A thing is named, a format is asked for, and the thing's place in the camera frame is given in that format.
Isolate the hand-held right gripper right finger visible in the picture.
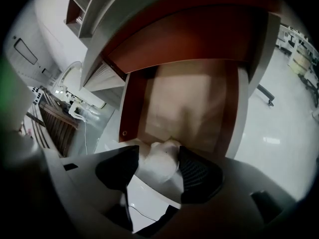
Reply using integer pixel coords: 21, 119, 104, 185
149, 145, 297, 239

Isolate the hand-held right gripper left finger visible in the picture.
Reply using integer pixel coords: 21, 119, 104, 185
43, 145, 140, 239

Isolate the white ball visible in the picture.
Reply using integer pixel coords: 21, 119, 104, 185
139, 138, 185, 196

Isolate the red wooden drawer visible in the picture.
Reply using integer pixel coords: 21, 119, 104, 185
107, 3, 252, 159

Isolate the dark staircase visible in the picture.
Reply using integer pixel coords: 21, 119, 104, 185
37, 91, 79, 158

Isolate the white stool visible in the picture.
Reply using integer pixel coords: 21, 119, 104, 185
68, 101, 87, 122

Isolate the gray wooden desk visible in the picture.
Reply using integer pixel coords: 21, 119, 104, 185
79, 0, 284, 114

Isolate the black framed ceiling lamp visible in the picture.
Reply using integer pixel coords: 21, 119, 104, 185
13, 38, 38, 65

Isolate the white cable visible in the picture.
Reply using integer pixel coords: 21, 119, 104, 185
83, 120, 89, 155

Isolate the black cable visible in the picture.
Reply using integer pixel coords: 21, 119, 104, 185
128, 204, 158, 222

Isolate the white cylinder pedestal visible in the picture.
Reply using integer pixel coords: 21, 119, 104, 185
57, 61, 107, 109

